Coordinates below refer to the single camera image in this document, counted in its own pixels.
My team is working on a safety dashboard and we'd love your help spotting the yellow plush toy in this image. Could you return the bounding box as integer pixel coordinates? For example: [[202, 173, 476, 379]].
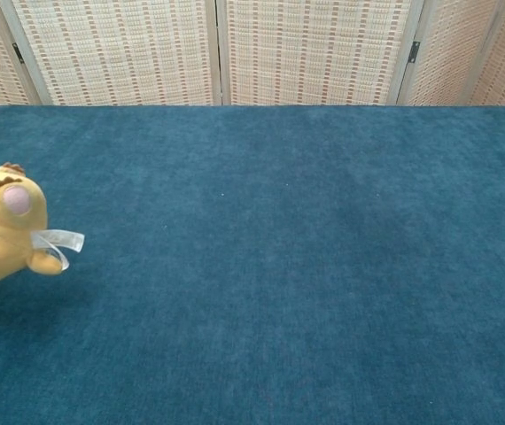
[[0, 161, 86, 291]]

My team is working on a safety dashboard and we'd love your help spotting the blue table cloth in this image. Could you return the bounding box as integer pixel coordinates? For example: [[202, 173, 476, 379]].
[[0, 104, 505, 425]]

